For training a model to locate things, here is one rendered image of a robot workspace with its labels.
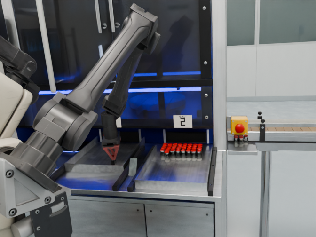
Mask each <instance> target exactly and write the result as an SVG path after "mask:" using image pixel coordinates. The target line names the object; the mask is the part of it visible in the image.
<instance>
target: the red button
mask: <svg viewBox="0 0 316 237"><path fill-rule="evenodd" d="M244 130H245V128H244V126H243V125H242V124H237V125H236V126H235V131H236V132H237V133H242V132H244Z"/></svg>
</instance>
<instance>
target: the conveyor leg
mask: <svg viewBox="0 0 316 237"><path fill-rule="evenodd" d="M258 151H261V194H260V224H259V237H269V214H270V191H271V168H272V152H273V151H277V150H258Z"/></svg>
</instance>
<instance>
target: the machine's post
mask: <svg viewBox="0 0 316 237"><path fill-rule="evenodd" d="M211 20H212V78H213V146H214V147H217V151H223V177H222V202H214V222H215V237H227V72H226V0H211Z"/></svg>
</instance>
